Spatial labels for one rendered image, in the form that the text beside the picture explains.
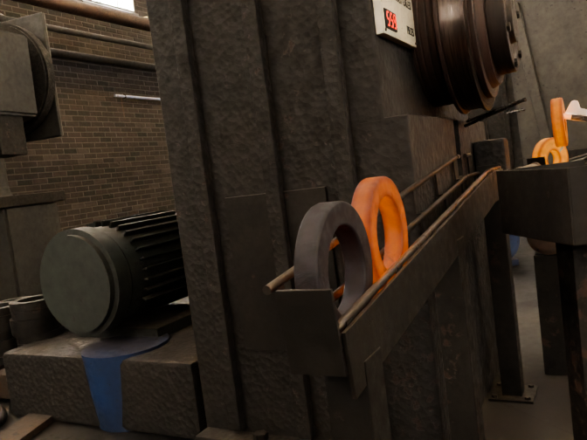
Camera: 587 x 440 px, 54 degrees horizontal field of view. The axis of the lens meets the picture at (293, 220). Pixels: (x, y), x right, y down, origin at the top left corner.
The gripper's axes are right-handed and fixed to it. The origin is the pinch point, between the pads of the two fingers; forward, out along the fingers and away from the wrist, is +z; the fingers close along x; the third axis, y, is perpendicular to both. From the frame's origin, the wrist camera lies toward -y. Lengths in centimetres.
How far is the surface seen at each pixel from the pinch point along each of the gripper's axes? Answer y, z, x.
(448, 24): 18, 27, 50
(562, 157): -13.5, -2.1, -25.9
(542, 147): -10.6, 4.3, -18.3
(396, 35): 12, 35, 66
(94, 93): -36, 642, -419
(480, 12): 22, 21, 44
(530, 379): -85, -9, 6
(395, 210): -21, 14, 113
